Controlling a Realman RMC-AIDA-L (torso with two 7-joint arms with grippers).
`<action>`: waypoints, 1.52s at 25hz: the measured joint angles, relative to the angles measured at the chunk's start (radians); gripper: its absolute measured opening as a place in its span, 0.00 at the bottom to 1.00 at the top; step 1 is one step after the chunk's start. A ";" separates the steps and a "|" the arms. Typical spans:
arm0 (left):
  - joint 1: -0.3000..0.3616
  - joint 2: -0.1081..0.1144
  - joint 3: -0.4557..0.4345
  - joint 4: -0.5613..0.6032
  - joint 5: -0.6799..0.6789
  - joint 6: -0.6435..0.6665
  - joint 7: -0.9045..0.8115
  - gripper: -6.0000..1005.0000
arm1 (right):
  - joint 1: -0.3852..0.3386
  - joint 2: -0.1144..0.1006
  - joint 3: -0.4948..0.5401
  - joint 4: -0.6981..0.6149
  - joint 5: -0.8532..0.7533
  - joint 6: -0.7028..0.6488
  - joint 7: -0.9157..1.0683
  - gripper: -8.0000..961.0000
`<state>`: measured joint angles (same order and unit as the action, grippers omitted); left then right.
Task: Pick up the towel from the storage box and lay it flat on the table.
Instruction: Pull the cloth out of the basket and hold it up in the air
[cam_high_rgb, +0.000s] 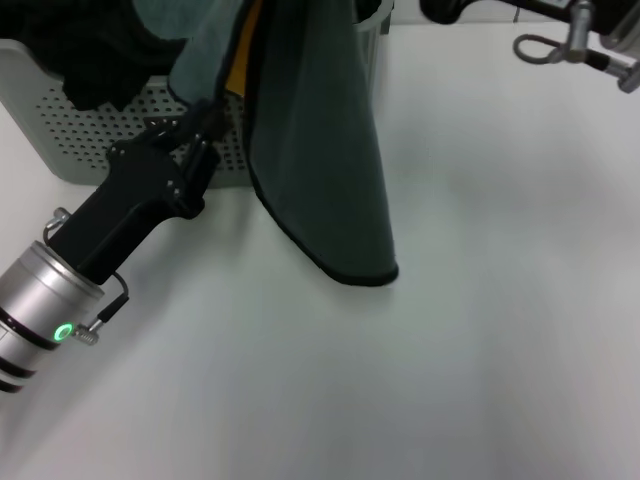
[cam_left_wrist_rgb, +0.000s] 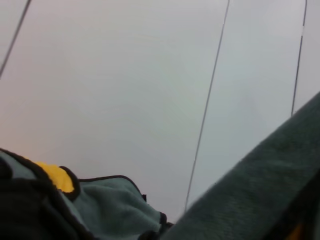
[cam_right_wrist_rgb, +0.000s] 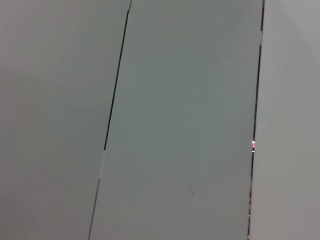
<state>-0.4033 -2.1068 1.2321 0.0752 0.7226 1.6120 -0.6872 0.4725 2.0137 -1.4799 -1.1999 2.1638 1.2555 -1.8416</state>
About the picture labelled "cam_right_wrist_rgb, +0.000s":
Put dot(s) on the white partition panel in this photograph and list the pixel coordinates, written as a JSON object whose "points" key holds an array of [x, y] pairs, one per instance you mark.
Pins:
{"points": [[50, 112], [290, 125], [180, 112]]}

